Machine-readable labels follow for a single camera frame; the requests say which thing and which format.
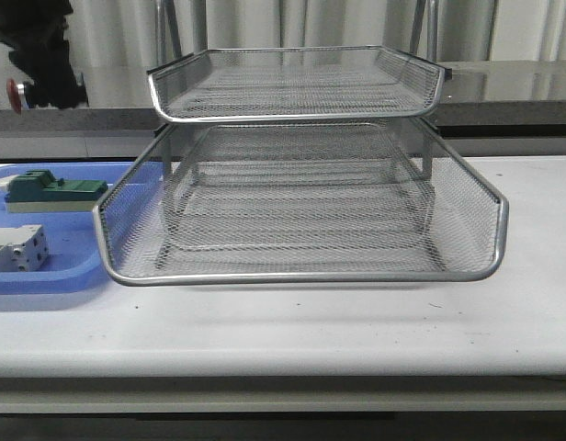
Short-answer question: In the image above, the silver mesh tray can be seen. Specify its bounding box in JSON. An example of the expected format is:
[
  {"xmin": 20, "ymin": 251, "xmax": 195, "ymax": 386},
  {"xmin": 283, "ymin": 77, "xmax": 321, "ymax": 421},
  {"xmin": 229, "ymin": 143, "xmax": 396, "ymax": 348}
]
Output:
[
  {"xmin": 93, "ymin": 118, "xmax": 509, "ymax": 286},
  {"xmin": 147, "ymin": 45, "xmax": 451, "ymax": 124},
  {"xmin": 164, "ymin": 186, "xmax": 430, "ymax": 251}
]

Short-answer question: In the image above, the blue plastic tray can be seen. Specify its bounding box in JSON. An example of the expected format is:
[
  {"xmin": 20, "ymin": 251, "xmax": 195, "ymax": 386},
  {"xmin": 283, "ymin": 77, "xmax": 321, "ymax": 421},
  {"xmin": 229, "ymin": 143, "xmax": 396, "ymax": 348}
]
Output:
[{"xmin": 0, "ymin": 162, "xmax": 163, "ymax": 295}]

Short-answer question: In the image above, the silver mesh top tray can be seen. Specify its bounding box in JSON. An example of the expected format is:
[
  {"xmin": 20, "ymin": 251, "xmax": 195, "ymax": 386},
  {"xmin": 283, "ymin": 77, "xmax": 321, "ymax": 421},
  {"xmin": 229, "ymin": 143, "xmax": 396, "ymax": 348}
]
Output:
[{"xmin": 147, "ymin": 45, "xmax": 451, "ymax": 124}]

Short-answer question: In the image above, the grey metal rack frame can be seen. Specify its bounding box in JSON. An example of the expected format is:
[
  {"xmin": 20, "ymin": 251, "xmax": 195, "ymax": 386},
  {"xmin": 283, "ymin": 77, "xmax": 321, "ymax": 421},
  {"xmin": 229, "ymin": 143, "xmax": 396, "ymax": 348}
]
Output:
[{"xmin": 150, "ymin": 46, "xmax": 450, "ymax": 283}]

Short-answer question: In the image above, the red emergency push button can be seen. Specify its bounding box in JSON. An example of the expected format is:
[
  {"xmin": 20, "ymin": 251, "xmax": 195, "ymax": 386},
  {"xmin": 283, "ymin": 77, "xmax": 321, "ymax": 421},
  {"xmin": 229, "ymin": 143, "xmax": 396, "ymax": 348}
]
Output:
[{"xmin": 6, "ymin": 73, "xmax": 89, "ymax": 116}]

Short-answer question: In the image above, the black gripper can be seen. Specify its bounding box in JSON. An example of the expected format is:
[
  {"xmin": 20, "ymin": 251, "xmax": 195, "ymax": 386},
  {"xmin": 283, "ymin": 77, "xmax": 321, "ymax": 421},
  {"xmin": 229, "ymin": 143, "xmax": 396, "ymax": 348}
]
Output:
[{"xmin": 0, "ymin": 0, "xmax": 79, "ymax": 109}]

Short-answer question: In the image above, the dark glossy background counter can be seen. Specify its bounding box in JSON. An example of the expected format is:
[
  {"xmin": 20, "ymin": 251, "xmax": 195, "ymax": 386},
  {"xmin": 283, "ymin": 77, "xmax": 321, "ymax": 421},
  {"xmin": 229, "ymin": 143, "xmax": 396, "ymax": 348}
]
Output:
[{"xmin": 0, "ymin": 61, "xmax": 566, "ymax": 132}]

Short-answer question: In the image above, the silver mesh bottom tray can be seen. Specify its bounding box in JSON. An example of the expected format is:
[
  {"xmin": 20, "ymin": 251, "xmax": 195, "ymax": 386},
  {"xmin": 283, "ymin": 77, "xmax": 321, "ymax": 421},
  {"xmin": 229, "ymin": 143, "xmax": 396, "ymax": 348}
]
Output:
[{"xmin": 164, "ymin": 186, "xmax": 430, "ymax": 251}]

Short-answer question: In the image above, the green and beige switch block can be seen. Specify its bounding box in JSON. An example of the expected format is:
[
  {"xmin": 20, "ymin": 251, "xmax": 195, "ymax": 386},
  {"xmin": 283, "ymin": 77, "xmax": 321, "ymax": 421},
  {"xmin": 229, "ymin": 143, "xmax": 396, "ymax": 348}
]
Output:
[{"xmin": 5, "ymin": 169, "xmax": 108, "ymax": 213}]

